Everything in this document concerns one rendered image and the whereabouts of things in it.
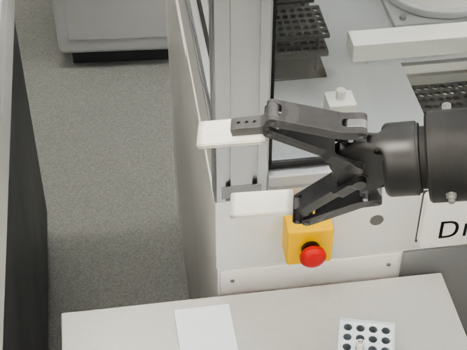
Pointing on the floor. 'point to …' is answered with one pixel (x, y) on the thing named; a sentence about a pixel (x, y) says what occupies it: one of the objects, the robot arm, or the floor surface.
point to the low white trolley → (285, 317)
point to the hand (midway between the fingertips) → (225, 171)
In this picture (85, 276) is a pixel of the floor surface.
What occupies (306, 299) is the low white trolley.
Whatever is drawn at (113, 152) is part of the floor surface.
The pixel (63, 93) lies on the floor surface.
